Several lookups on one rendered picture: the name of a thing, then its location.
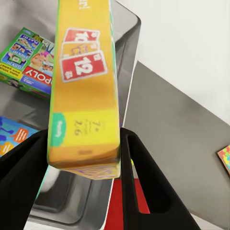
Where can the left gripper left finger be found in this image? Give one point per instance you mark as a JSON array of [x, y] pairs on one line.
[[22, 172]]

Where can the board game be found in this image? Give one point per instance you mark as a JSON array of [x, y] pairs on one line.
[[83, 130], [27, 64], [12, 134]]

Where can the jigsaw puzzle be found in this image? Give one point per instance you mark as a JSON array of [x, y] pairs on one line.
[[225, 157]]

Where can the toy box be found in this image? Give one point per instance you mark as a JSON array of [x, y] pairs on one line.
[[66, 201]]

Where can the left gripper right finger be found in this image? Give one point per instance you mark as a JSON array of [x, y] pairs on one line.
[[167, 211]]

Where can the desk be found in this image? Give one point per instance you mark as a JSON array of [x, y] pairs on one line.
[[184, 139]]

